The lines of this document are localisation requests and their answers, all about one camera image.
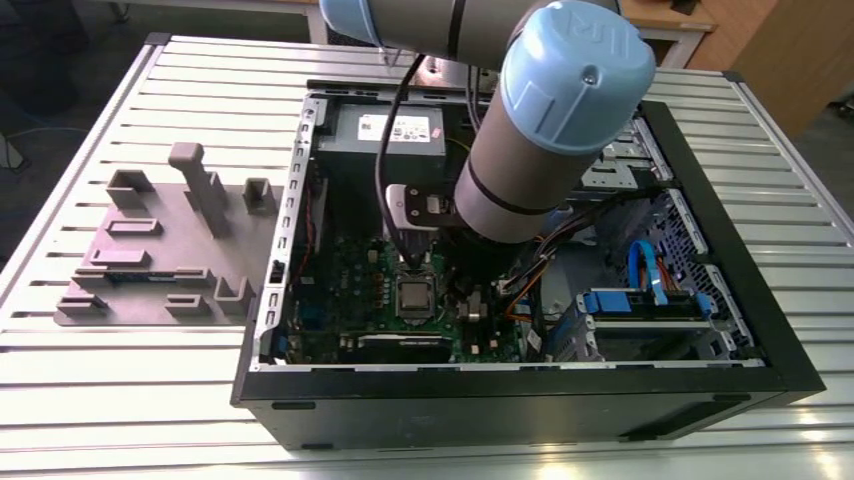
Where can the grey power supply unit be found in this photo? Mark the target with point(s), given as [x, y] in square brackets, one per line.
[348, 190]

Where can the blue VGA port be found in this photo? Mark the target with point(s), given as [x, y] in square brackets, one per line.
[281, 347]

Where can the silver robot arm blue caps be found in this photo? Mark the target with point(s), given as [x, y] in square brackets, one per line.
[568, 75]

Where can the white board connector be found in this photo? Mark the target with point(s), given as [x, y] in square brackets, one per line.
[509, 286]

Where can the black graphics card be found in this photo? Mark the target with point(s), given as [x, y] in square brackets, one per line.
[401, 345]

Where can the grey metal disk bay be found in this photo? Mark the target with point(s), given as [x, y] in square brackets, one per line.
[655, 340]

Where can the black PC case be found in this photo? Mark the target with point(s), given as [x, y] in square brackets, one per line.
[508, 415]

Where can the CPU silver top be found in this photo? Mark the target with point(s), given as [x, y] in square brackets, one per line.
[416, 296]

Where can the grey parts rack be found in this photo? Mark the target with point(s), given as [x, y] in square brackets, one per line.
[168, 250]

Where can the black RAM slot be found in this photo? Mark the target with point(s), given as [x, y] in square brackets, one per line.
[476, 337]

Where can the green motherboard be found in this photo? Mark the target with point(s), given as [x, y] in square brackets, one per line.
[361, 300]

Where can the blue disk carrier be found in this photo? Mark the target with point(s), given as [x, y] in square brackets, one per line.
[621, 302]

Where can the wooden cabinet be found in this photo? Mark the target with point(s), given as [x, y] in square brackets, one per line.
[788, 60]

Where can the grey metal drive cage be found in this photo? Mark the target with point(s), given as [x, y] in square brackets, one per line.
[628, 165]

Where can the wooden desk white frame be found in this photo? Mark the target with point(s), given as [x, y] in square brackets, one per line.
[688, 20]

